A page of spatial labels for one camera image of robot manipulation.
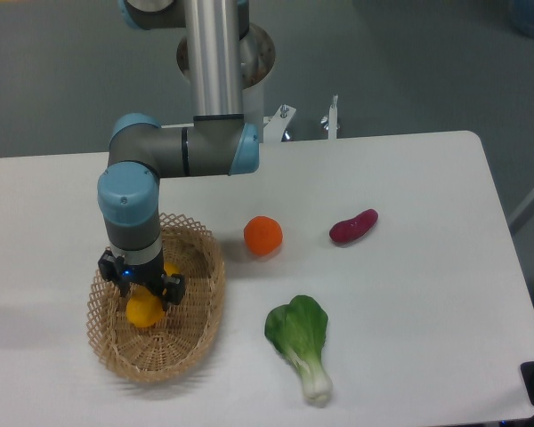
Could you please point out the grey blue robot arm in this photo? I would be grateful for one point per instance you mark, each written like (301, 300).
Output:
(142, 152)

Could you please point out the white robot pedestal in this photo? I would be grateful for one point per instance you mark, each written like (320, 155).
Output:
(257, 56)

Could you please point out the orange tangerine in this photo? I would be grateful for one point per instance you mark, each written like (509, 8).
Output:
(263, 235)

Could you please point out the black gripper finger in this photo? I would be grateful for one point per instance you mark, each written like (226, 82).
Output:
(170, 290)
(114, 269)

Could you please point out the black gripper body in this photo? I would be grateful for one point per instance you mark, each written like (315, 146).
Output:
(149, 275)

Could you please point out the woven wicker basket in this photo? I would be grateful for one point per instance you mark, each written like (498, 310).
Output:
(186, 332)

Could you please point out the green bok choy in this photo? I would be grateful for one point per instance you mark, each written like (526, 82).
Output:
(297, 331)

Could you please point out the blue object top right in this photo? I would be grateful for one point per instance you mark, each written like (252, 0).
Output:
(521, 13)

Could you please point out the purple sweet potato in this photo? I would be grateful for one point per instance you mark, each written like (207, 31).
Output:
(347, 231)

